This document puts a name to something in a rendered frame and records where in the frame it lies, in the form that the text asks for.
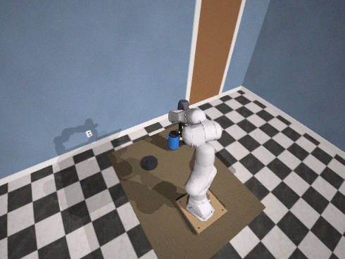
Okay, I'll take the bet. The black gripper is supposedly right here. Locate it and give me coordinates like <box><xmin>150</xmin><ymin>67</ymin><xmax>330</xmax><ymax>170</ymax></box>
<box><xmin>179</xmin><ymin>122</ymin><xmax>184</xmax><ymax>140</ymax></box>

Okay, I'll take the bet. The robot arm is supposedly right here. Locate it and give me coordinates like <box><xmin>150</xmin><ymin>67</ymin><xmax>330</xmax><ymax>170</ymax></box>
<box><xmin>168</xmin><ymin>100</ymin><xmax>222</xmax><ymax>222</ymax></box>

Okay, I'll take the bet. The black round disk with center stud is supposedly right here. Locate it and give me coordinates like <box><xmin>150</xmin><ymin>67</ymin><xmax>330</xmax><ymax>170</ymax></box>
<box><xmin>141</xmin><ymin>156</ymin><xmax>158</xmax><ymax>170</ymax></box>

